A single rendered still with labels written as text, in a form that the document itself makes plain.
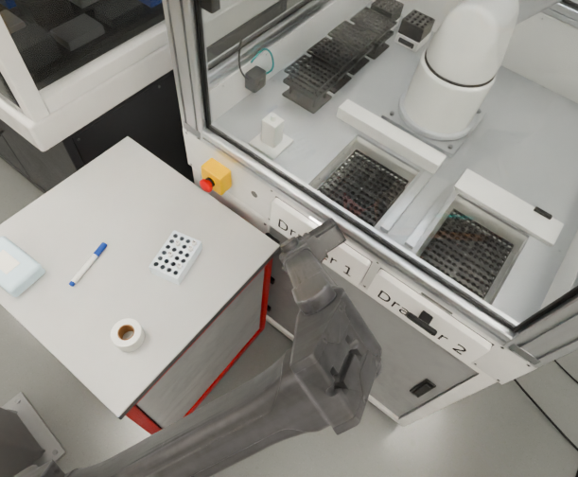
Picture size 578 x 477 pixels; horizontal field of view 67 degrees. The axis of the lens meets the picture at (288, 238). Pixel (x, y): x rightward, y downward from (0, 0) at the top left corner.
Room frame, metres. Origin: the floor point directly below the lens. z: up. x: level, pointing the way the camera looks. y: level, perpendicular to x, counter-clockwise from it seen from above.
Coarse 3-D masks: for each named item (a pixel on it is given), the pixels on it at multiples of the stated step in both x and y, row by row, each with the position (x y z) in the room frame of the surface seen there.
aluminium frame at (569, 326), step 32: (192, 0) 0.79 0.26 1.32; (192, 32) 0.79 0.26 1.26; (192, 64) 0.79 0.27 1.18; (192, 96) 0.80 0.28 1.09; (192, 128) 0.80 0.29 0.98; (256, 160) 0.71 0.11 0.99; (288, 192) 0.64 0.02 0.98; (352, 224) 0.57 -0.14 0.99; (384, 256) 0.51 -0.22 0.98; (448, 288) 0.45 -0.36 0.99; (480, 320) 0.39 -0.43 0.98; (544, 320) 0.36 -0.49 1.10; (576, 320) 0.35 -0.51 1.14; (544, 352) 0.34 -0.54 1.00
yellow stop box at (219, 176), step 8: (208, 160) 0.76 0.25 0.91; (208, 168) 0.73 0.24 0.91; (216, 168) 0.73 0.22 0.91; (224, 168) 0.74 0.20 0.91; (208, 176) 0.72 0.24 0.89; (216, 176) 0.71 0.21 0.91; (224, 176) 0.72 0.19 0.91; (216, 184) 0.71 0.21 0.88; (224, 184) 0.71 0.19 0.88; (224, 192) 0.71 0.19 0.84
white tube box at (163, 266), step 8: (176, 232) 0.59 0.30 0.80; (168, 240) 0.56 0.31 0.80; (184, 240) 0.57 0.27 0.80; (168, 248) 0.55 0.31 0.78; (176, 248) 0.54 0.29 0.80; (184, 248) 0.55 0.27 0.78; (200, 248) 0.56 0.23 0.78; (160, 256) 0.51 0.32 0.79; (176, 256) 0.52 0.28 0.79; (184, 256) 0.52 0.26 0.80; (192, 256) 0.53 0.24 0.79; (152, 264) 0.48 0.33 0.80; (160, 264) 0.49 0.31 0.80; (168, 264) 0.49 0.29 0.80; (176, 264) 0.49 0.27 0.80; (184, 264) 0.50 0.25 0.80; (192, 264) 0.52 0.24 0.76; (152, 272) 0.47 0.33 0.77; (160, 272) 0.47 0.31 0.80; (168, 272) 0.48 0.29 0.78; (176, 272) 0.48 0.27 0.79; (184, 272) 0.48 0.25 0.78; (168, 280) 0.46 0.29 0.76; (176, 280) 0.45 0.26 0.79
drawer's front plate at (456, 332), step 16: (384, 272) 0.50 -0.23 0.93; (368, 288) 0.49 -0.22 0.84; (384, 288) 0.48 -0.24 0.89; (400, 288) 0.46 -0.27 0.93; (384, 304) 0.47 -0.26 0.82; (400, 304) 0.45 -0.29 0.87; (416, 304) 0.44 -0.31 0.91; (432, 304) 0.44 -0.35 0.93; (432, 320) 0.41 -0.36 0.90; (448, 320) 0.41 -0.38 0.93; (432, 336) 0.40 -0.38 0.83; (448, 336) 0.39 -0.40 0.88; (464, 336) 0.38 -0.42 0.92; (480, 336) 0.38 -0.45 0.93; (464, 352) 0.36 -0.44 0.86; (480, 352) 0.35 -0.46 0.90
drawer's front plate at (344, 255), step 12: (276, 204) 0.64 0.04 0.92; (288, 204) 0.64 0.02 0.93; (276, 216) 0.64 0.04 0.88; (288, 216) 0.62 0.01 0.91; (300, 216) 0.62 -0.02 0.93; (276, 228) 0.64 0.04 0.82; (288, 228) 0.62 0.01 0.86; (300, 228) 0.60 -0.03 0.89; (312, 228) 0.59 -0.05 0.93; (336, 252) 0.55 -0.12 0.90; (348, 252) 0.54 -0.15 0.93; (336, 264) 0.54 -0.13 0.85; (348, 264) 0.53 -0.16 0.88; (360, 264) 0.51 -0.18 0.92; (348, 276) 0.52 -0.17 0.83; (360, 276) 0.51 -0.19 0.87
